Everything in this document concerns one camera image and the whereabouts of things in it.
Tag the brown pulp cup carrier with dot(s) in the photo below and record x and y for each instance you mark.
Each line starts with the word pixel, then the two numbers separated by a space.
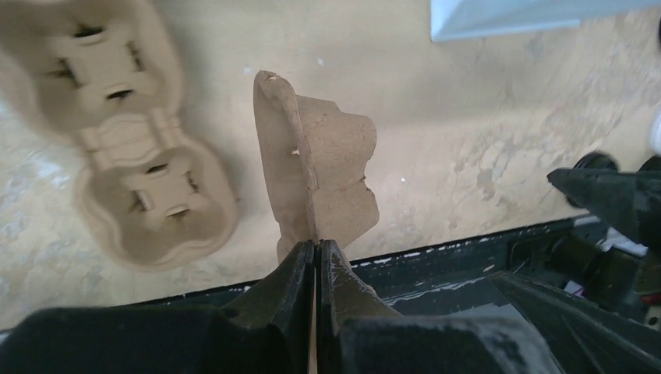
pixel 104 76
pixel 314 158

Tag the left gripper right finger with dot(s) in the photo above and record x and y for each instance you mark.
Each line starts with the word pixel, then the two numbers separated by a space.
pixel 357 332

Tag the stacked black cup lids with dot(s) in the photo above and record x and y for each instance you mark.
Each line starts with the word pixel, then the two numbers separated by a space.
pixel 652 164

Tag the light blue paper bag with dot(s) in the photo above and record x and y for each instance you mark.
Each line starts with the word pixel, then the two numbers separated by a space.
pixel 455 20

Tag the black cup lid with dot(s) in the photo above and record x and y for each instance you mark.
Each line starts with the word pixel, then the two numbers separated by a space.
pixel 591 184

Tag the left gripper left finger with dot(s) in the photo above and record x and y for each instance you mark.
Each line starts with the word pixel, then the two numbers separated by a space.
pixel 264 330

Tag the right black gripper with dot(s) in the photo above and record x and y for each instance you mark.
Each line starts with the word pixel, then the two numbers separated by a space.
pixel 583 337

